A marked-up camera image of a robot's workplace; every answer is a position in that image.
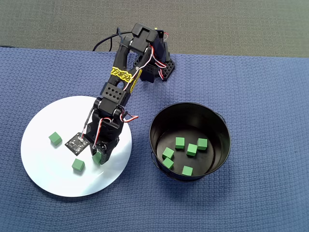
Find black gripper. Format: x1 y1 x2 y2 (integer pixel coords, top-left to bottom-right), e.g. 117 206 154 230
86 115 121 166

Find white round plate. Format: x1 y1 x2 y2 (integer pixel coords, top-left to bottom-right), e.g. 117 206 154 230
20 96 133 198

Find black metal bucket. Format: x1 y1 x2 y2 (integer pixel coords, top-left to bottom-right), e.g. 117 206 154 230
148 102 232 182

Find blue woven cloth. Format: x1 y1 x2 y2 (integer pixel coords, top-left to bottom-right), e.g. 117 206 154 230
0 46 309 232

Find white red servo cable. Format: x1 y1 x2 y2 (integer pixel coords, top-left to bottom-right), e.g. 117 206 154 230
93 111 140 149
135 44 167 79

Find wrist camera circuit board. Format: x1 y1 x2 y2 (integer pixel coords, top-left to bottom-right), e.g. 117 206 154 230
64 132 90 156

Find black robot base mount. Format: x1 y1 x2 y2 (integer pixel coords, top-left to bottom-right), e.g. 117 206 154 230
154 27 177 82

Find thin black camera cable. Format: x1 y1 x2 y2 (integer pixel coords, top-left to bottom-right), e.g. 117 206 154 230
82 28 133 141

